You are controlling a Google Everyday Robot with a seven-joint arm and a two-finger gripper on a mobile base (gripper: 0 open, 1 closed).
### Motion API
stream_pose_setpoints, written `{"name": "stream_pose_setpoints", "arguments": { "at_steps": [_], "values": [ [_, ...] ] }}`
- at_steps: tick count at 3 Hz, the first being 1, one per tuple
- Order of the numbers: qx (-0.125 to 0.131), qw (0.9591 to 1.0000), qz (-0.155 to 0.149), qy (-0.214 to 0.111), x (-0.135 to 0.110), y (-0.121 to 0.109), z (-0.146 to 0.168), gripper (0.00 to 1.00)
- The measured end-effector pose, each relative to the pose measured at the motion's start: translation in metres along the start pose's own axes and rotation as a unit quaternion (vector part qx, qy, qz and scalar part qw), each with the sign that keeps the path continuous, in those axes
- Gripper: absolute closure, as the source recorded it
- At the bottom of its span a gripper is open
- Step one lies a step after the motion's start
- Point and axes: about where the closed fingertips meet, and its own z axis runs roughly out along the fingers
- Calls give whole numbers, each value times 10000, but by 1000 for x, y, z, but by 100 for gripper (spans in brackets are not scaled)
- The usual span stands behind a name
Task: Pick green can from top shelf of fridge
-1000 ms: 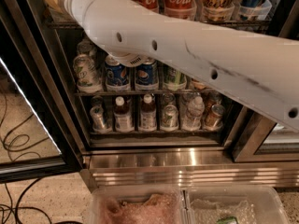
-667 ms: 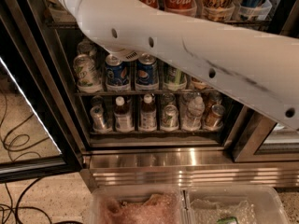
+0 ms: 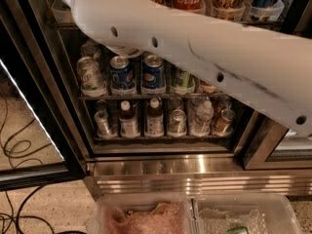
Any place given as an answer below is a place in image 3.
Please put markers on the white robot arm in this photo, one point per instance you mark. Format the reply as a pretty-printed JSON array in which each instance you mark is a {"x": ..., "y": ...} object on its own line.
[{"x": 269, "y": 71}]

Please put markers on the green can in bin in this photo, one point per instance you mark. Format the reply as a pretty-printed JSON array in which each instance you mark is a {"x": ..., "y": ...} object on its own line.
[{"x": 238, "y": 230}]

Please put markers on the front white green soda can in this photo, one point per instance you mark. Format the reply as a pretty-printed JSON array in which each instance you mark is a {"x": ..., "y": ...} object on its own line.
[{"x": 89, "y": 75}]

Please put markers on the open glass fridge door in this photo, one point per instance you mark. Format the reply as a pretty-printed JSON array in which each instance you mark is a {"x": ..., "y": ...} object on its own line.
[{"x": 40, "y": 139}]

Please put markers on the clear water bottle bottom shelf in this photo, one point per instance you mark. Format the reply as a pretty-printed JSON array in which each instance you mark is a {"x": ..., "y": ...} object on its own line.
[{"x": 204, "y": 113}]

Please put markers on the left clear plastic bin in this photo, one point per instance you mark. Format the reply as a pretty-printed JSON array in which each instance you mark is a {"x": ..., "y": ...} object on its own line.
[{"x": 151, "y": 213}]

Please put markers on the clear plastic bin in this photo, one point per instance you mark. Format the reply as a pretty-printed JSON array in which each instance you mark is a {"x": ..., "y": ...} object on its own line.
[
  {"x": 151, "y": 213},
  {"x": 260, "y": 213}
]

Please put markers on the front left pepsi can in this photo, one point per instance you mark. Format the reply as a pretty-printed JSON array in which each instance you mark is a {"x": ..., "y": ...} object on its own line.
[{"x": 122, "y": 76}]

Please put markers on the silver can bottom shelf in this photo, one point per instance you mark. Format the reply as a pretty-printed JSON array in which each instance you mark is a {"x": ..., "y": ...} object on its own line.
[{"x": 104, "y": 125}]

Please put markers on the bronze can bottom shelf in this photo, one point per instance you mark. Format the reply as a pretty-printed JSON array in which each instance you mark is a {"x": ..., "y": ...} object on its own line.
[{"x": 223, "y": 122}]

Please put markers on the gold soda can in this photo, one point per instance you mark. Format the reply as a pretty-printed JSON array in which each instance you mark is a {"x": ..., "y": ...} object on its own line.
[{"x": 207, "y": 87}]

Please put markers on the right clear plastic bin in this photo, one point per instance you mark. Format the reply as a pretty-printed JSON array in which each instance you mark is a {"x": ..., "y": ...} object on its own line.
[{"x": 260, "y": 213}]

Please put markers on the green white can bottom shelf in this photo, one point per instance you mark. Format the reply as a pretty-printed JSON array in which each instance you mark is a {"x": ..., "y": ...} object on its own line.
[{"x": 177, "y": 123}]

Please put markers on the pepsi can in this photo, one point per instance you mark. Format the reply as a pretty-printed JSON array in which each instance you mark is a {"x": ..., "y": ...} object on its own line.
[
  {"x": 153, "y": 76},
  {"x": 122, "y": 76}
]

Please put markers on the left tea bottle white cap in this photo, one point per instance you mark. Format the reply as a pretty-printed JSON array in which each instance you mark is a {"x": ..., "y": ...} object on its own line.
[{"x": 128, "y": 120}]

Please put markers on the right tea bottle white cap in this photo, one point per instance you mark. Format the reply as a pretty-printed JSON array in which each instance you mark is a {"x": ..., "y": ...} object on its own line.
[{"x": 154, "y": 119}]

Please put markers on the stainless steel fridge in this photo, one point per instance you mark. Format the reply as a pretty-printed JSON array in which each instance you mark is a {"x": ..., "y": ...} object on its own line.
[{"x": 253, "y": 158}]

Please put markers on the tea bottle white cap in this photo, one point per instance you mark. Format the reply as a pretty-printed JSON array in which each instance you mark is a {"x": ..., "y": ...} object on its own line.
[
  {"x": 154, "y": 119},
  {"x": 128, "y": 120}
]

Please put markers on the front right pepsi can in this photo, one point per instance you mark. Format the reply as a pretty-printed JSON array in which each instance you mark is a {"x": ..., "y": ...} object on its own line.
[{"x": 153, "y": 76}]

